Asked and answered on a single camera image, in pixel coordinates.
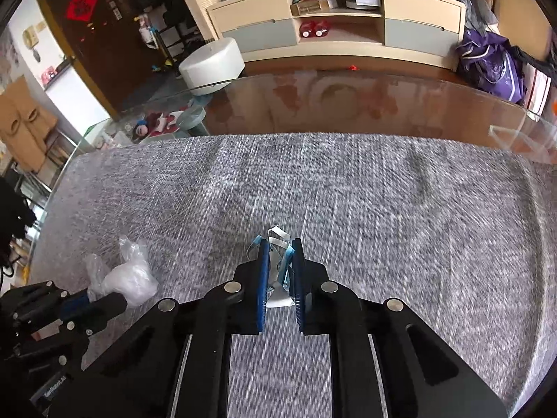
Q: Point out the purple bag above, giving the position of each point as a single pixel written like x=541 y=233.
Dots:
x=491 y=69

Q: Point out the red door decoration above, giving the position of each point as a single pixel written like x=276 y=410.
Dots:
x=81 y=8

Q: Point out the black clothes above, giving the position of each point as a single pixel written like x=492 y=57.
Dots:
x=13 y=217

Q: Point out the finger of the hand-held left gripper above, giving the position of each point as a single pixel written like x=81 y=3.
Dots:
x=76 y=303
x=104 y=309

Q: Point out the brown coat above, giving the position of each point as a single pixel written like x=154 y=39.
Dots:
x=21 y=126

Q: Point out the brown door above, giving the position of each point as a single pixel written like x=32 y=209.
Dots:
x=108 y=52

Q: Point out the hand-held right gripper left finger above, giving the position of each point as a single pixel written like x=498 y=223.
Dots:
x=263 y=289

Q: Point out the shoe rack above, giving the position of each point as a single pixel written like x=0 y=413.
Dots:
x=174 y=35

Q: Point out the wall intercom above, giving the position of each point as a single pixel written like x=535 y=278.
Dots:
x=31 y=39

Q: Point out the red white doll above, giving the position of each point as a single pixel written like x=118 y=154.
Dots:
x=154 y=125

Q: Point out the clear plastic bag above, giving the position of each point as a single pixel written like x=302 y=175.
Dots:
x=130 y=278

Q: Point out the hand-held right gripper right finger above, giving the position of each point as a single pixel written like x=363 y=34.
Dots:
x=298 y=296

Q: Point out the beige television cabinet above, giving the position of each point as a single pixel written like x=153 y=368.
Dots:
x=426 y=13

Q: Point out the blue white face mask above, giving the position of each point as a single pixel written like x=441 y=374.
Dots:
x=278 y=299

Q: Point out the grey tablecloth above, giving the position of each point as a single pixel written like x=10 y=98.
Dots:
x=348 y=204

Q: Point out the white cabinet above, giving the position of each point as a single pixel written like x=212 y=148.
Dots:
x=74 y=91

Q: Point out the light blue round stool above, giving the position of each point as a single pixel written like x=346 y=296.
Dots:
x=191 y=118

